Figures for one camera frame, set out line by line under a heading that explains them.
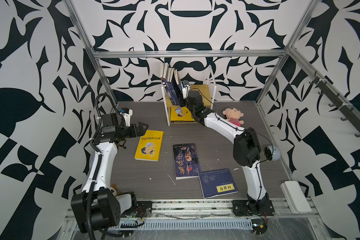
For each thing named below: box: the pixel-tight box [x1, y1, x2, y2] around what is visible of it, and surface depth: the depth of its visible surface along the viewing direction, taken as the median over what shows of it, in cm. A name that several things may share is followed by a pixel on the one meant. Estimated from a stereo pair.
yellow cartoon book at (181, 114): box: [170, 106, 195, 122], surface depth 106 cm
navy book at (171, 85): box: [166, 67, 178, 106], surface depth 83 cm
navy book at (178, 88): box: [173, 69, 183, 108], surface depth 81 cm
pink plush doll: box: [222, 107, 244, 127], surface depth 107 cm
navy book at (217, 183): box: [198, 168, 239, 199], surface depth 83 cm
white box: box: [280, 180, 312, 214], surface depth 76 cm
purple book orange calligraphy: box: [161, 63, 173, 100], surface depth 81 cm
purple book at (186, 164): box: [173, 143, 201, 180], surface depth 91 cm
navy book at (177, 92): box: [171, 67, 186, 107], surface depth 82 cm
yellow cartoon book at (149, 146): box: [134, 129, 164, 162], surface depth 96 cm
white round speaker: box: [263, 145, 281, 163], surface depth 87 cm
